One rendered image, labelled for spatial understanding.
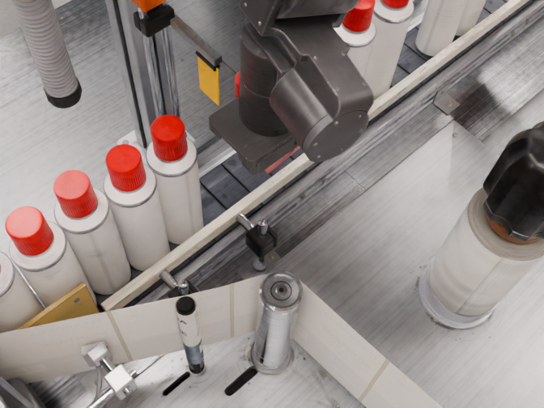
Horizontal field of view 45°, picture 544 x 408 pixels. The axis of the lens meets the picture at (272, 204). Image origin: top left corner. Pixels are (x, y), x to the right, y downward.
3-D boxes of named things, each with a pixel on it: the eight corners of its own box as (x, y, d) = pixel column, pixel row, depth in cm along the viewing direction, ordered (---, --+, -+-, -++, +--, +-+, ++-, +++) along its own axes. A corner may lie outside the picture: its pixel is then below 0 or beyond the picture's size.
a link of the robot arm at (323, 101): (350, -59, 51) (261, -59, 46) (439, 38, 46) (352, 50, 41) (294, 58, 59) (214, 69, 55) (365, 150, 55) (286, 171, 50)
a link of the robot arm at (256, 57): (288, -12, 53) (227, 12, 51) (334, 44, 50) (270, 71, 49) (282, 47, 59) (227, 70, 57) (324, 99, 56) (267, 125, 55)
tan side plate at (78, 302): (23, 376, 68) (-4, 350, 60) (19, 371, 68) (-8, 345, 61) (103, 316, 72) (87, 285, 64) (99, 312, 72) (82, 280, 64)
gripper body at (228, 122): (330, 116, 63) (341, 65, 57) (251, 174, 60) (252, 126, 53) (286, 76, 66) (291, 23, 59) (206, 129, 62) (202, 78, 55)
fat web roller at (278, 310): (269, 383, 71) (279, 325, 54) (241, 352, 72) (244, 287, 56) (299, 356, 72) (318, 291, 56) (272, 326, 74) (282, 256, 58)
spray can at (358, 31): (336, 135, 88) (361, 23, 70) (309, 112, 90) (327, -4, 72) (362, 115, 90) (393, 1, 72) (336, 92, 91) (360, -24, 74)
